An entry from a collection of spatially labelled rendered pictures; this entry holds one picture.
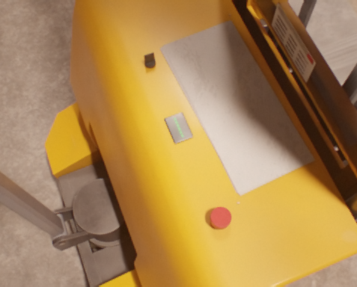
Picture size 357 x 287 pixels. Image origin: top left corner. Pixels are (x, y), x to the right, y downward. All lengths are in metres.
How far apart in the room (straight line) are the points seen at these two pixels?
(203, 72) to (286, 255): 0.41
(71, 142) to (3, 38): 0.91
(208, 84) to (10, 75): 1.36
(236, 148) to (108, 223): 0.56
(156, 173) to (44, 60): 1.36
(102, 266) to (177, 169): 0.66
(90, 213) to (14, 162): 0.70
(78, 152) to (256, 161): 0.76
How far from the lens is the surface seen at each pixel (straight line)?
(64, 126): 1.53
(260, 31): 1.11
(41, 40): 2.20
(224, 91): 0.91
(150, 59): 0.94
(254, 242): 0.82
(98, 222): 1.30
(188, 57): 0.96
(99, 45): 1.03
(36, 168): 1.89
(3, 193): 0.95
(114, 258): 1.43
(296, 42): 0.87
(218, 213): 0.79
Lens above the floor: 1.69
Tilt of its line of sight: 68 degrees down
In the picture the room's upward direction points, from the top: 3 degrees counter-clockwise
